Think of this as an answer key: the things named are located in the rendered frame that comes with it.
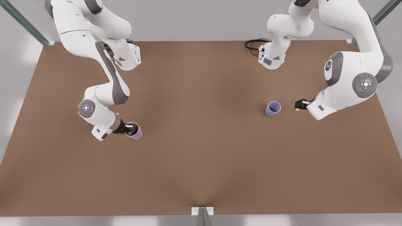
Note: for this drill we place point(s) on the pink cup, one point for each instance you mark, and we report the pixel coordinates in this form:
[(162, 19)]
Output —
[(135, 131)]

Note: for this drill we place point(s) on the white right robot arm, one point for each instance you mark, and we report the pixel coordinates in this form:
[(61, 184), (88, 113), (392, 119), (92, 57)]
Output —
[(94, 59)]

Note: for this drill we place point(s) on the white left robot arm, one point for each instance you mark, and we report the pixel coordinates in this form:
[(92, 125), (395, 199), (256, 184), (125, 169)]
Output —
[(348, 72)]

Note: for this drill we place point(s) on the purple cup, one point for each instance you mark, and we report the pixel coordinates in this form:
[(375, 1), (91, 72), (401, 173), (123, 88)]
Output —
[(272, 109)]

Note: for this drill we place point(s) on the silver frame post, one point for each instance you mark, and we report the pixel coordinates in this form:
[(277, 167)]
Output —
[(203, 216), (377, 15), (26, 23)]

